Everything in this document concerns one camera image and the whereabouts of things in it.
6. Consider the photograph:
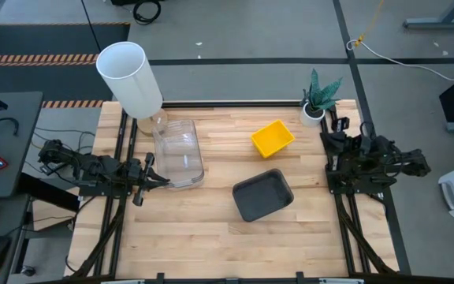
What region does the black coiled cable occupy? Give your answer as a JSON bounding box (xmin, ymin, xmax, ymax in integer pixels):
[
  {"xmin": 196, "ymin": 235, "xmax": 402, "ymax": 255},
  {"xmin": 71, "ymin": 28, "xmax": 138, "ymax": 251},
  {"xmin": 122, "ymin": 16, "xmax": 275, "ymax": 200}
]
[{"xmin": 132, "ymin": 0, "xmax": 162, "ymax": 26}]

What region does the white lamp with wooden base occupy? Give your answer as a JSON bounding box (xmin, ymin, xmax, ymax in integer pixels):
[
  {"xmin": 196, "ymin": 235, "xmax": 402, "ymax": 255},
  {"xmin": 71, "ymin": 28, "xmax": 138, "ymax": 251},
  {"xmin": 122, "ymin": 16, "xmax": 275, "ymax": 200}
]
[{"xmin": 95, "ymin": 40, "xmax": 169, "ymax": 136}]

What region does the black aluminium table frame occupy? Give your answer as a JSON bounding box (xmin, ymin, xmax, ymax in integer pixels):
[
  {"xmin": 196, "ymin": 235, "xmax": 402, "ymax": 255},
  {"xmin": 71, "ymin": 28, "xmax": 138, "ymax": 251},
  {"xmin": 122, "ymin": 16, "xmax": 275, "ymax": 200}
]
[{"xmin": 64, "ymin": 100, "xmax": 401, "ymax": 284}]

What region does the grey metal table foot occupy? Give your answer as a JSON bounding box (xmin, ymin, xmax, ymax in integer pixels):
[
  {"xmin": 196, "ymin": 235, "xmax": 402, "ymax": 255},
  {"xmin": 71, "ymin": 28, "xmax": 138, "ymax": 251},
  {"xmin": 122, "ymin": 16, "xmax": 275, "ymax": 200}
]
[{"xmin": 403, "ymin": 0, "xmax": 454, "ymax": 31}]

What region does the green plant in white pot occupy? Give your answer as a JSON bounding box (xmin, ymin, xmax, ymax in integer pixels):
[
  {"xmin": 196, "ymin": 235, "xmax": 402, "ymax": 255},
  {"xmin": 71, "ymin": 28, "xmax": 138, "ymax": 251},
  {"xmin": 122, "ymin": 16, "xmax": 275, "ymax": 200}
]
[{"xmin": 299, "ymin": 69, "xmax": 344, "ymax": 128}]

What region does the yellow floor cable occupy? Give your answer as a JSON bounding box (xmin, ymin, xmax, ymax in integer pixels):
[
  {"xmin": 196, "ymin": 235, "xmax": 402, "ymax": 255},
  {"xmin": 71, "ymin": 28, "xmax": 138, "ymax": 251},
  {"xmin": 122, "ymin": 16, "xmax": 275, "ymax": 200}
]
[{"xmin": 355, "ymin": 0, "xmax": 388, "ymax": 47}]

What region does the light wooden board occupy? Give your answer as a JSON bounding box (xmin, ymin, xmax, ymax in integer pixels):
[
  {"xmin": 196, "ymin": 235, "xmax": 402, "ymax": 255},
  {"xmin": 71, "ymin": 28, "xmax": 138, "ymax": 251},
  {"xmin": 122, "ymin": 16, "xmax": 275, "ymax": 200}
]
[{"xmin": 32, "ymin": 199, "xmax": 79, "ymax": 232}]

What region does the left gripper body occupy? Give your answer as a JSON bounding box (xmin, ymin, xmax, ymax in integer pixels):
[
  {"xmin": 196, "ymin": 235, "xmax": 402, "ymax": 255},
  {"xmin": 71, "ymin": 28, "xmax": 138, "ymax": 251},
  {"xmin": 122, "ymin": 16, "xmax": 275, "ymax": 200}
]
[{"xmin": 126, "ymin": 152, "xmax": 155, "ymax": 207}]

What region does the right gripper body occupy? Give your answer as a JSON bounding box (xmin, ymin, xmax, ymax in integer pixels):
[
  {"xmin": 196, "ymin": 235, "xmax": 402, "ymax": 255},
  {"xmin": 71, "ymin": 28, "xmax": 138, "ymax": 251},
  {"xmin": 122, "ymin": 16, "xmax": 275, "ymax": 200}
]
[{"xmin": 327, "ymin": 117, "xmax": 370, "ymax": 170}]

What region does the grey side desk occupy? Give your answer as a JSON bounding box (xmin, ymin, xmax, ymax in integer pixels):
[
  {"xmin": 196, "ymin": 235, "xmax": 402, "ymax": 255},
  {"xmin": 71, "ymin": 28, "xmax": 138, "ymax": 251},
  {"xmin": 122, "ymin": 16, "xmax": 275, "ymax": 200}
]
[{"xmin": 0, "ymin": 91, "xmax": 43, "ymax": 200}]

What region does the black hazard-striped floor mat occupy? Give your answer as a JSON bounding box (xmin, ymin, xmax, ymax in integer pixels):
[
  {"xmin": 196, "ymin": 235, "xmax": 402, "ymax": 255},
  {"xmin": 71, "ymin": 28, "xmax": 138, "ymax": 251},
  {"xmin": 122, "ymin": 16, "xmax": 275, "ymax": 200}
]
[{"xmin": 0, "ymin": 22, "xmax": 132, "ymax": 108}]

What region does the white floor cable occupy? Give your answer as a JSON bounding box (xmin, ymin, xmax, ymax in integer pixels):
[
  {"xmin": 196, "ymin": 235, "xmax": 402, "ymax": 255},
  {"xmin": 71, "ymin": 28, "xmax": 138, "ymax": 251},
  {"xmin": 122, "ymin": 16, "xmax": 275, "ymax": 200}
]
[{"xmin": 346, "ymin": 38, "xmax": 454, "ymax": 82}]

